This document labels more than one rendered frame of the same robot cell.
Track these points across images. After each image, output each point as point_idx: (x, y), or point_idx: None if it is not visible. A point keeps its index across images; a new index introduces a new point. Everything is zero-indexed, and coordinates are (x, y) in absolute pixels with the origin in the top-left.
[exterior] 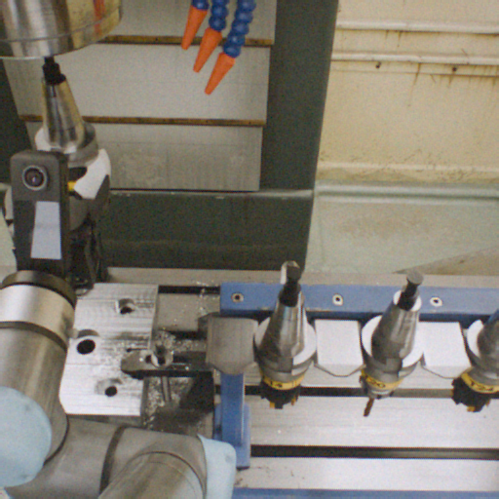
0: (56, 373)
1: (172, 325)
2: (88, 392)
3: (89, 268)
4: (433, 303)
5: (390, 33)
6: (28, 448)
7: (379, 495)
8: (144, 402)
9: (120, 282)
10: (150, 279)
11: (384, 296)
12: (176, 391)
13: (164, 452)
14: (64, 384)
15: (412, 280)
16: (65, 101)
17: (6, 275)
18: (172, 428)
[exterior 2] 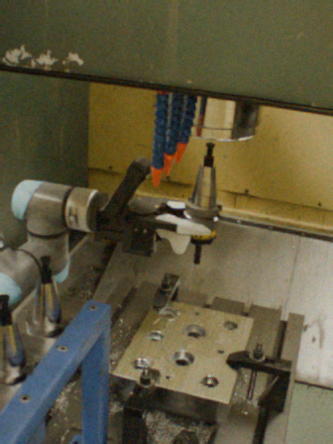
0: (48, 207)
1: (214, 443)
2: (140, 354)
3: (123, 236)
4: (24, 395)
5: None
6: (15, 196)
7: None
8: (128, 388)
9: (270, 418)
10: (271, 438)
11: (49, 372)
12: (150, 435)
13: (1, 249)
14: (151, 346)
15: (2, 294)
16: (198, 176)
17: (286, 358)
18: (117, 423)
